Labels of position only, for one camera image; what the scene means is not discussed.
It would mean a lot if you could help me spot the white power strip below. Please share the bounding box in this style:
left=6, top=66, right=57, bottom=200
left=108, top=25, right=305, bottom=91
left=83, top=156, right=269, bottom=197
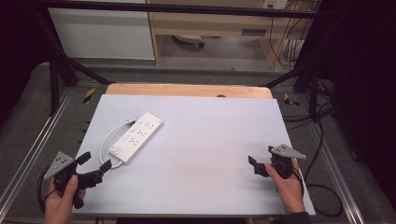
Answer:
left=107, top=111, right=164, bottom=165

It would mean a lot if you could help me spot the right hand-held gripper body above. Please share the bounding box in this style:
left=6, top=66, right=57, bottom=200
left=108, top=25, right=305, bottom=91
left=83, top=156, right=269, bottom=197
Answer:
left=253, top=144, right=307, bottom=180

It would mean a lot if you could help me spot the person's right hand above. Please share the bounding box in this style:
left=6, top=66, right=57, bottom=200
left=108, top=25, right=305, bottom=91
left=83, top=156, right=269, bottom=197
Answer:
left=264, top=158, right=306, bottom=216

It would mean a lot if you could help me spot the wooden desk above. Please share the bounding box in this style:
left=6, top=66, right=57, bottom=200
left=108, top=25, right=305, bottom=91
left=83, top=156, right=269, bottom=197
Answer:
left=146, top=0, right=321, bottom=68

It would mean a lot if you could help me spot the white table mat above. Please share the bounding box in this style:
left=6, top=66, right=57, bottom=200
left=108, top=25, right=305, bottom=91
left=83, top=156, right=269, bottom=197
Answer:
left=71, top=93, right=317, bottom=217

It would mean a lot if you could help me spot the person's left hand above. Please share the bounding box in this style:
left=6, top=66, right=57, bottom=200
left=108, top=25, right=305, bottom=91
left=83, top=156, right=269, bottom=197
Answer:
left=43, top=175, right=87, bottom=224

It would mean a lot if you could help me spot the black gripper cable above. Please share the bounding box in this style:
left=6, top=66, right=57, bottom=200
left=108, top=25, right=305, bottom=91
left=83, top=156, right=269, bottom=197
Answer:
left=293, top=102, right=345, bottom=218
left=36, top=167, right=58, bottom=215

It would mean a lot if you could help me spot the white wall socket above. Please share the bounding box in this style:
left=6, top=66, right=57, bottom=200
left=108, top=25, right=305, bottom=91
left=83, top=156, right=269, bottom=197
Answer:
left=262, top=0, right=289, bottom=10

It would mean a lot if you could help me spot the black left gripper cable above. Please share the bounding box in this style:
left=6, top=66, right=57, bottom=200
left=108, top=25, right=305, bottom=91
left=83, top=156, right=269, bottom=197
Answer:
left=36, top=167, right=58, bottom=215

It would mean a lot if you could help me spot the bundle of black cables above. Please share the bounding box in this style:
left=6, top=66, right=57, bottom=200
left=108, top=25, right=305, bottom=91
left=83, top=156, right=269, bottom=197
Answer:
left=268, top=0, right=312, bottom=72

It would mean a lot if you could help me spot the wooden table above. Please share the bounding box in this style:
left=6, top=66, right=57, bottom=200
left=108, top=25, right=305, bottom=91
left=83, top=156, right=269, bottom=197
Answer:
left=105, top=82, right=275, bottom=100

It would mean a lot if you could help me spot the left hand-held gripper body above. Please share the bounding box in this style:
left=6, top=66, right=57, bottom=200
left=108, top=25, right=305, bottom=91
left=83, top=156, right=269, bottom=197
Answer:
left=43, top=150, right=104, bottom=210

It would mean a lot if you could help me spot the white power strip cable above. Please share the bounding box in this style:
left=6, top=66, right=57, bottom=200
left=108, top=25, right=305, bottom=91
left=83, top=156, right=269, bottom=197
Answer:
left=98, top=116, right=138, bottom=170

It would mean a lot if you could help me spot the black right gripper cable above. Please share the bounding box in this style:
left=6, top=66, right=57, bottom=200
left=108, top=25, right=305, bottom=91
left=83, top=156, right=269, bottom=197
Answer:
left=293, top=102, right=345, bottom=218

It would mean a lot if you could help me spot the white cabinet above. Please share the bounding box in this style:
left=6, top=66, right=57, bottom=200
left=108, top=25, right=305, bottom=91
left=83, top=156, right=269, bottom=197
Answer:
left=47, top=0, right=156, bottom=61

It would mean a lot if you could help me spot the black metal frame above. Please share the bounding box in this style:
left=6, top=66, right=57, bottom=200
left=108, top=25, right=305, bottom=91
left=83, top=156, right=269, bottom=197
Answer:
left=31, top=0, right=337, bottom=122

